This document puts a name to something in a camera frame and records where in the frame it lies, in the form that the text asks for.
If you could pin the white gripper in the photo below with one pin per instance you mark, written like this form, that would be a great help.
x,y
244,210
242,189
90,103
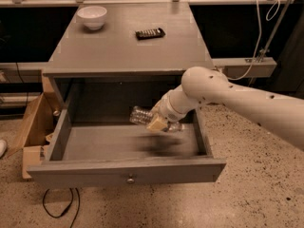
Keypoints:
x,y
165,110

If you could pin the clear plastic water bottle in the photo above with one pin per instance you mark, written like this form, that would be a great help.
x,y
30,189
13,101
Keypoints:
x,y
143,116

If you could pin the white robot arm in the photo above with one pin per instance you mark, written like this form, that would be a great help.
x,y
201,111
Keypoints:
x,y
279,114

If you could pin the round metal drawer knob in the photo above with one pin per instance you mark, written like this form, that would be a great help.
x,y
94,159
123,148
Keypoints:
x,y
130,179

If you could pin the open grey top drawer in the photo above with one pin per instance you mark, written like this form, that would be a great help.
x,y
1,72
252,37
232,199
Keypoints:
x,y
95,144

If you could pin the grey wooden nightstand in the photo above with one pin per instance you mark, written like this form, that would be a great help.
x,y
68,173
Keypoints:
x,y
115,49

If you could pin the black remote control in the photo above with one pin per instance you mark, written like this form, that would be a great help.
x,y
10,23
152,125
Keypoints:
x,y
150,33

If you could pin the white ceramic bowl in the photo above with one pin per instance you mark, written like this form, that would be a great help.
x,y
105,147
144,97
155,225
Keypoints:
x,y
93,17

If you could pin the brown cardboard box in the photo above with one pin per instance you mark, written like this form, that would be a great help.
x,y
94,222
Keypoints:
x,y
37,126

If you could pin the white shoe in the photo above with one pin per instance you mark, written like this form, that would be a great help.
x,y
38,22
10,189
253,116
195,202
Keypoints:
x,y
3,147

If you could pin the metal support pole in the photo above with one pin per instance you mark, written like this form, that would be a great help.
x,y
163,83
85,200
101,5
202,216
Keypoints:
x,y
280,6

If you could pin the grey metal rail beam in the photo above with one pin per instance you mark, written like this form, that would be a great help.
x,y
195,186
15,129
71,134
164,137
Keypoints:
x,y
245,67

